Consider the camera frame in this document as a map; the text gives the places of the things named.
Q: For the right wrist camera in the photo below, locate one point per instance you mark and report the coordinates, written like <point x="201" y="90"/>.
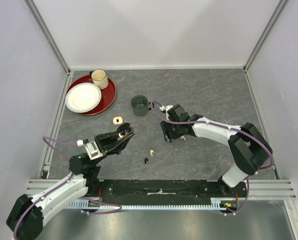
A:
<point x="164" y="109"/>

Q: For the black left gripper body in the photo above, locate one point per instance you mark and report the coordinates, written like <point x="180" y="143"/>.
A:
<point x="102" y="143"/>

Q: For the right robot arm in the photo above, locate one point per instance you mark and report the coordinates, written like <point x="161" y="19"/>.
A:
<point x="249" y="149"/>

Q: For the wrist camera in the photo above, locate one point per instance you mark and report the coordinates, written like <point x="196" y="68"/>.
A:
<point x="164" y="109"/>
<point x="91" y="148"/>

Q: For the cream ceramic cup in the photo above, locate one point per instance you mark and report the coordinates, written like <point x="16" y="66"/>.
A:
<point x="99" y="78"/>

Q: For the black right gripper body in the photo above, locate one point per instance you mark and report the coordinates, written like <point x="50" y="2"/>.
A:
<point x="172" y="128"/>

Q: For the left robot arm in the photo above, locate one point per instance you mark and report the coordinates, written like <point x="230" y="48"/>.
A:
<point x="30" y="213"/>

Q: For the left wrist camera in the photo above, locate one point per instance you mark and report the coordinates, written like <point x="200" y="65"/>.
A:
<point x="91" y="148"/>

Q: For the white paper plate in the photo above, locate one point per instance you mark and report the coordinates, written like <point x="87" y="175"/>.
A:
<point x="83" y="97"/>

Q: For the dark green mug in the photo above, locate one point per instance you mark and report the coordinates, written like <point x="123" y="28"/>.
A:
<point x="140" y="105"/>

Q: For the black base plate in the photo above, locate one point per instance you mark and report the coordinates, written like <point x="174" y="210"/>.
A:
<point x="122" y="192"/>

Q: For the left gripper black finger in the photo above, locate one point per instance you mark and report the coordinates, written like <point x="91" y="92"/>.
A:
<point x="122" y="141"/>
<point x="115" y="133"/>

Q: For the black glossy charging case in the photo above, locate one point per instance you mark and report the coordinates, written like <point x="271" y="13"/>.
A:
<point x="125" y="131"/>

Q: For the white earbud charging case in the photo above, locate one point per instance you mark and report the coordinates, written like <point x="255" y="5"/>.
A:
<point x="117" y="120"/>

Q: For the grey slotted cable duct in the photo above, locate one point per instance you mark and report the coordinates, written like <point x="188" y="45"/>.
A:
<point x="214" y="204"/>

